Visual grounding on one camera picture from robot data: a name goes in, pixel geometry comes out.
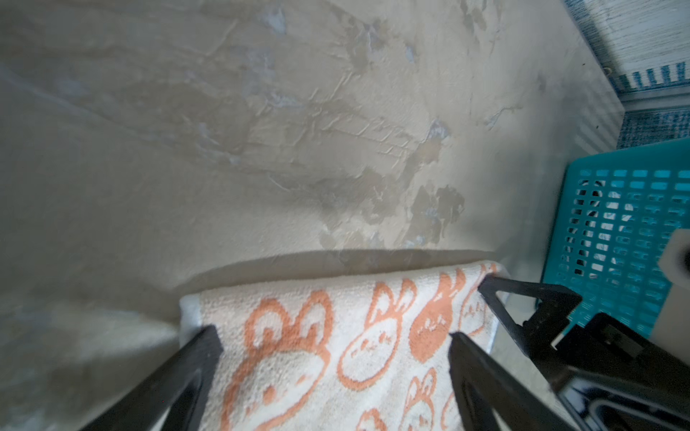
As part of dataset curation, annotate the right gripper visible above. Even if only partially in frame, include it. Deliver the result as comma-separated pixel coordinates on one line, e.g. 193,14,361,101
478,276,689,430

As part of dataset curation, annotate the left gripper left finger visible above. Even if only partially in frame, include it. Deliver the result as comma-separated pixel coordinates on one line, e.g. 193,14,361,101
84,325,223,430

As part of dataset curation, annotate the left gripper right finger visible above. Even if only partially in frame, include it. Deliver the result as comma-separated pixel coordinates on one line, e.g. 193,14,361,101
448,332,572,430

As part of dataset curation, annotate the orange bunny towel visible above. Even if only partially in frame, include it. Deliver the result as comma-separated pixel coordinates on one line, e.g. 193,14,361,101
180,260,506,430

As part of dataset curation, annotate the teal plastic basket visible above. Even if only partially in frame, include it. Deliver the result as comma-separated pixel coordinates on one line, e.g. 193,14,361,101
542,139,689,338

